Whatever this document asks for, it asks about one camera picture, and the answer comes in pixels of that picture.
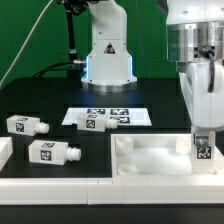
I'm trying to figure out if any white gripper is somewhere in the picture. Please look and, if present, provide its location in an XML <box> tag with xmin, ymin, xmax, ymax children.
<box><xmin>179</xmin><ymin>62</ymin><xmax>224</xmax><ymax>147</ymax></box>

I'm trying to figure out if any white U-shaped fence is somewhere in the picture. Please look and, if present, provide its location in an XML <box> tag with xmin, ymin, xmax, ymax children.
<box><xmin>0</xmin><ymin>136</ymin><xmax>224</xmax><ymax>206</ymax></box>

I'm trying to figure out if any white marker sheet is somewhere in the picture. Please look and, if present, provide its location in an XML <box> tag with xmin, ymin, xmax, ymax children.
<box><xmin>62</xmin><ymin>107</ymin><xmax>152</xmax><ymax>126</ymax></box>

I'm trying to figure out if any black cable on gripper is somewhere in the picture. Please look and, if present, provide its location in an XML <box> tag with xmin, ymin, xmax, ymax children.
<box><xmin>199</xmin><ymin>45</ymin><xmax>218</xmax><ymax>94</ymax></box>

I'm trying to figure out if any black cable at base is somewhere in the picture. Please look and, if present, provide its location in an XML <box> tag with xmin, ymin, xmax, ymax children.
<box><xmin>31</xmin><ymin>58</ymin><xmax>88</xmax><ymax>78</ymax></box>

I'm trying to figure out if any grey cable left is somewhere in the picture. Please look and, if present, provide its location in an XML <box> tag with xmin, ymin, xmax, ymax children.
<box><xmin>0</xmin><ymin>0</ymin><xmax>54</xmax><ymax>88</ymax></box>

